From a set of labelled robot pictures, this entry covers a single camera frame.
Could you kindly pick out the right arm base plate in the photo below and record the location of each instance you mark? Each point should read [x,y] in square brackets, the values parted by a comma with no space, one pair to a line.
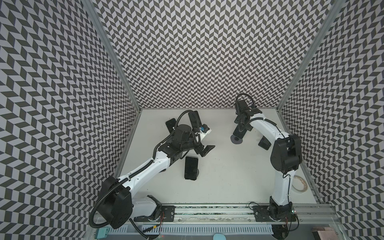
[261,213]

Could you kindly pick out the aluminium front rail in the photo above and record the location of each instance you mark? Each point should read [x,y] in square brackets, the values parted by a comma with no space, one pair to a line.
[240,213]

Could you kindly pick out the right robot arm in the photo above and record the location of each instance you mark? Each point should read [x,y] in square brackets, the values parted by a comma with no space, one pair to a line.
[286,155]

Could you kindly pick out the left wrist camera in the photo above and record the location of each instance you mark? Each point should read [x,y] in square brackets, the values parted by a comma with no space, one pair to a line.
[204,130]

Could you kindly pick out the teal round button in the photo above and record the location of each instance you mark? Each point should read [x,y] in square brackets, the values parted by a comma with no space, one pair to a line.
[218,236]

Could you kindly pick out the back right round stand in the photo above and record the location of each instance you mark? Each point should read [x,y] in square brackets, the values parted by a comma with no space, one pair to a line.
[235,140]

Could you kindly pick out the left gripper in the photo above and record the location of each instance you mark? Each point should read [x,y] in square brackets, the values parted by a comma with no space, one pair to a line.
[206,151]

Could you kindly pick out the black phone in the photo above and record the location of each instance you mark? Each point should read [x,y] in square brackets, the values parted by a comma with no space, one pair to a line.
[191,166]
[264,143]
[170,124]
[195,120]

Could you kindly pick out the teal box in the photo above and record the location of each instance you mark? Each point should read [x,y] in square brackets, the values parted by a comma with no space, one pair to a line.
[102,233]

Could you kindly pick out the white slotted cable duct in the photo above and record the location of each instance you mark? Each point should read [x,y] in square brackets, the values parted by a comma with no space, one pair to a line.
[211,229]

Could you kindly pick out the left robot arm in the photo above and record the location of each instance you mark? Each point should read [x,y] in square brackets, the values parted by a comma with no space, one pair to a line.
[117,202]

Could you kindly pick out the brown box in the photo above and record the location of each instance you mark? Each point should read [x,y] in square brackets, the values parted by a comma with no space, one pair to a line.
[324,233]

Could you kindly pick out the tape roll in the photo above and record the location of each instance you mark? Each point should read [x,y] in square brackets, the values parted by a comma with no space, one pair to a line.
[300,185]

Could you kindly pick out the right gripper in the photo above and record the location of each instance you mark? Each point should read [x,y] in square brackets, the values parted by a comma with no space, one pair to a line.
[238,129]

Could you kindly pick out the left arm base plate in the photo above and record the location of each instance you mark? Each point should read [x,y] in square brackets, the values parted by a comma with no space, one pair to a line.
[162,213]

